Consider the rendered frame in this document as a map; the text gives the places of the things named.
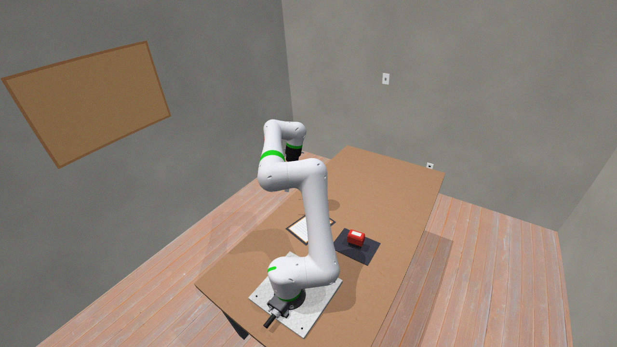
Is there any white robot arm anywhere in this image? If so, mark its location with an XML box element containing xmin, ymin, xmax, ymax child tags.
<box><xmin>257</xmin><ymin>120</ymin><xmax>340</xmax><ymax>328</ymax></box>

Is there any red self-inking stamp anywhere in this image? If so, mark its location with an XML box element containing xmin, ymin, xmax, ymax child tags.
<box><xmin>347</xmin><ymin>229</ymin><xmax>365</xmax><ymax>251</ymax></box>

